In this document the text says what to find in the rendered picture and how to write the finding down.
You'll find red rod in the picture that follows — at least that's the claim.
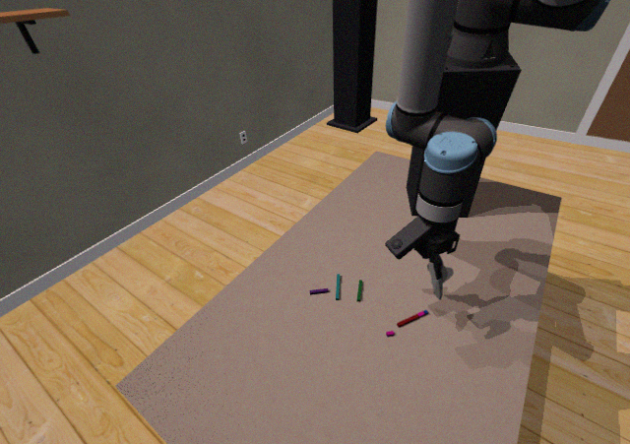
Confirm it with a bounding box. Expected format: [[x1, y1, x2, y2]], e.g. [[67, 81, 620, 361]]
[[397, 314, 419, 328]]

